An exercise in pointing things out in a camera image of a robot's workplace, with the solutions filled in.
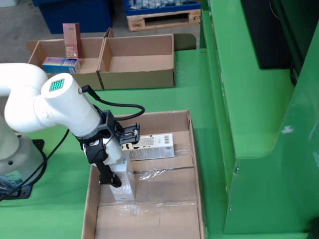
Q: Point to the tall pink red carton box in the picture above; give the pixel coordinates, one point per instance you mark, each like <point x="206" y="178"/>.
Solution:
<point x="72" y="42"/>

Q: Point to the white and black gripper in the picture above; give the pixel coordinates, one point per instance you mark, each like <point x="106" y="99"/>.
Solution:
<point x="113" y="152"/>

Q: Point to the black monitor panel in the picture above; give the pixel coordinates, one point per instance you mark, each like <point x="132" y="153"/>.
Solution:
<point x="264" y="37"/>

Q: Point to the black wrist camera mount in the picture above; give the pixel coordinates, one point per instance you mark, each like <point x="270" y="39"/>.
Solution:
<point x="109" y="122"/>

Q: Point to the green metal machine housing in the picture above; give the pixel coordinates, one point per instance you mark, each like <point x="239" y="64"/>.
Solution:
<point x="249" y="99"/>

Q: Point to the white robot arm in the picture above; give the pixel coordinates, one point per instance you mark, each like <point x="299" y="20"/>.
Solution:
<point x="62" y="109"/>

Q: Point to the empty cardboard box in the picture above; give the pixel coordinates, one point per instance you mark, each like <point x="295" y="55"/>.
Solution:
<point x="139" y="79"/>

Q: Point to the blue plastic crate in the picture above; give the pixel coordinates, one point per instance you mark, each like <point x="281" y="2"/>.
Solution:
<point x="74" y="17"/>

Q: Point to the plain white carton box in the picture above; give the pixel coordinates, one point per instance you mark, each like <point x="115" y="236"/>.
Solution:
<point x="124" y="189"/>

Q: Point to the blue iridescent carton box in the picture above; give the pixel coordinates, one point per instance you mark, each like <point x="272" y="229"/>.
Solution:
<point x="62" y="64"/>

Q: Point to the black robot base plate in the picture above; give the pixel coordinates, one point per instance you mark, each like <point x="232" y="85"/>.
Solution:
<point x="25" y="193"/>

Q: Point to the cow print white carton box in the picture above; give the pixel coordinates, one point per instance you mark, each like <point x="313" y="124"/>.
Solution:
<point x="154" y="149"/>

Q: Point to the wooden pallet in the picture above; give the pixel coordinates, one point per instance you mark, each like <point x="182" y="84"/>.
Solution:
<point x="135" y="23"/>

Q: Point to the cardboard box with cartons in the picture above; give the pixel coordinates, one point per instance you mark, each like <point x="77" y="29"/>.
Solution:
<point x="89" y="62"/>

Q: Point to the large shallow cardboard tray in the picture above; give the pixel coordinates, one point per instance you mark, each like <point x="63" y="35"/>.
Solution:
<point x="162" y="199"/>

